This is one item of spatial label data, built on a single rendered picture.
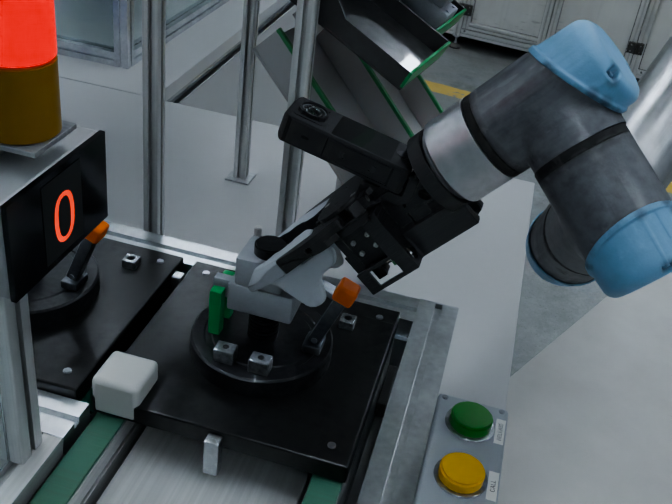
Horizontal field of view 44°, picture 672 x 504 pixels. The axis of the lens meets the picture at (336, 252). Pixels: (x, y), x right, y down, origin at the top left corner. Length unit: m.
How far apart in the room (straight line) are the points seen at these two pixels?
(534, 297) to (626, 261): 2.19
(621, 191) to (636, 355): 0.57
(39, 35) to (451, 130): 0.30
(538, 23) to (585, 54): 4.25
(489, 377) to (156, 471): 0.43
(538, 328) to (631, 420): 1.63
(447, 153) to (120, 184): 0.78
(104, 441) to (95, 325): 0.14
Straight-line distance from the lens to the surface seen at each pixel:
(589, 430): 1.01
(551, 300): 2.80
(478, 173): 0.64
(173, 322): 0.86
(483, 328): 1.11
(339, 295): 0.76
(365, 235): 0.70
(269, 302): 0.77
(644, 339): 1.19
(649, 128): 0.77
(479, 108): 0.64
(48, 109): 0.55
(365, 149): 0.67
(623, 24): 4.81
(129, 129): 1.51
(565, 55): 0.62
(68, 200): 0.59
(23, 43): 0.53
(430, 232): 0.69
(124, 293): 0.90
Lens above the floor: 1.50
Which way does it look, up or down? 32 degrees down
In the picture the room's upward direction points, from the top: 8 degrees clockwise
